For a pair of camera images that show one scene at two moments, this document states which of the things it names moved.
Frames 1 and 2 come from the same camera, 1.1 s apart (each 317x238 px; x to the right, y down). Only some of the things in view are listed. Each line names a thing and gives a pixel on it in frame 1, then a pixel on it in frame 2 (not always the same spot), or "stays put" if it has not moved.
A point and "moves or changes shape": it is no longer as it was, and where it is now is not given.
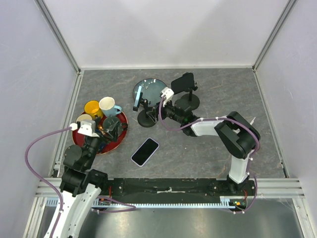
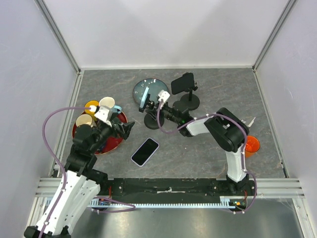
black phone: [184, 83] stays put
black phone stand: [192, 100] stays put
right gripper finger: [145, 103] -> [157, 103]
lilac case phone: [144, 151] stays put
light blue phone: [138, 95] -> [144, 96]
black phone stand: [143, 120] moves or changes shape
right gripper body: [168, 110] stays put
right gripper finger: [153, 115] stays put
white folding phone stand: [252, 121] stays put
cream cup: [84, 116] stays put
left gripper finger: [124, 126] -> [126, 128]
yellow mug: [92, 108] stays put
